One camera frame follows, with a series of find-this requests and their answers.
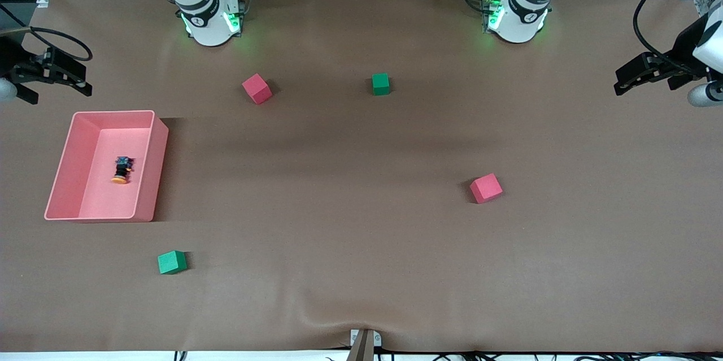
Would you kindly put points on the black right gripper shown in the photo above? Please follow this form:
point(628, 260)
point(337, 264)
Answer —
point(10, 59)

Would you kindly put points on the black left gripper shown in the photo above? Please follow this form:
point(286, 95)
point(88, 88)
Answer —
point(682, 51)

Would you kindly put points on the yellow mushroom push button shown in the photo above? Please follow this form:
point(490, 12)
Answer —
point(121, 172)

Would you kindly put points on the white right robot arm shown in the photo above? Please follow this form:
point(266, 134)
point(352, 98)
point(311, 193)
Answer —
point(206, 22)

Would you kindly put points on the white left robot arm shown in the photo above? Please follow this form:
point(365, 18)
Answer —
point(522, 16)

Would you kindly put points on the pink plastic bin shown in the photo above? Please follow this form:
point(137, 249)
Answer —
point(101, 197)

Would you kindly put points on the red foam cube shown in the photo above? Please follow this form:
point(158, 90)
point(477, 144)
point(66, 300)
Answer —
point(486, 188)
point(257, 88)

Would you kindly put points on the green foam cube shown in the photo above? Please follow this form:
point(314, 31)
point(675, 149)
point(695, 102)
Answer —
point(380, 83)
point(171, 262)

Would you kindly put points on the brown table mat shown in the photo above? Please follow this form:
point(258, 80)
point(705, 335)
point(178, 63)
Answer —
point(361, 236)

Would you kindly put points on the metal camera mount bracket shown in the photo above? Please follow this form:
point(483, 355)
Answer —
point(361, 349)

